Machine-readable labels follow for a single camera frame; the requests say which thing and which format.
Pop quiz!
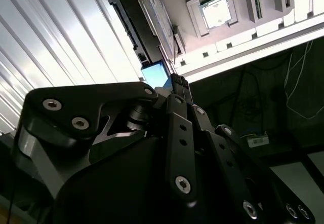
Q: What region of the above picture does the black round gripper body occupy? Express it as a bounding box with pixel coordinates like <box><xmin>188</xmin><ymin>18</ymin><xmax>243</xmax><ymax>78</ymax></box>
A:
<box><xmin>52</xmin><ymin>135</ymin><xmax>245</xmax><ymax>224</ymax></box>

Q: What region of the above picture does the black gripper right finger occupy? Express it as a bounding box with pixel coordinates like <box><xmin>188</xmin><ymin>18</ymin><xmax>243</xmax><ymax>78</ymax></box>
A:
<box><xmin>182</xmin><ymin>78</ymin><xmax>316</xmax><ymax>224</ymax></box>

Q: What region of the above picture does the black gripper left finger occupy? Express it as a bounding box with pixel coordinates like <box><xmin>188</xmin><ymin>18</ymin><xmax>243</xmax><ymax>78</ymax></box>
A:
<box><xmin>11</xmin><ymin>73</ymin><xmax>199</xmax><ymax>207</ymax></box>

